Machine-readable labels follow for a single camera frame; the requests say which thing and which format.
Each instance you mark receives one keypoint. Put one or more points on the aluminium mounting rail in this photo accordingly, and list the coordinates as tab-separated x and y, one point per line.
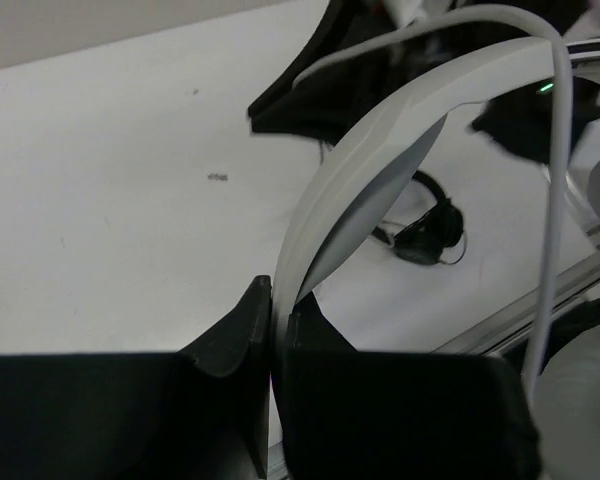
512	324

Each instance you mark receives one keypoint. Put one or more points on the white over-ear headphones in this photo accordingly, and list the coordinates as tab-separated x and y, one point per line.
517	213

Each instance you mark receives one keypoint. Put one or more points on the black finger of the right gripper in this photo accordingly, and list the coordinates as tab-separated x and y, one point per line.
327	103

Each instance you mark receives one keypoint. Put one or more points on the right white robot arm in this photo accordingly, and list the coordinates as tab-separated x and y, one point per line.
518	121

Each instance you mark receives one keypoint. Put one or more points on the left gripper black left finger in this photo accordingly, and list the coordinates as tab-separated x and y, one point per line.
200	412

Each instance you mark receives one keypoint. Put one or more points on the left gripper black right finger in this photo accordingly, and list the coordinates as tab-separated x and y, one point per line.
350	414

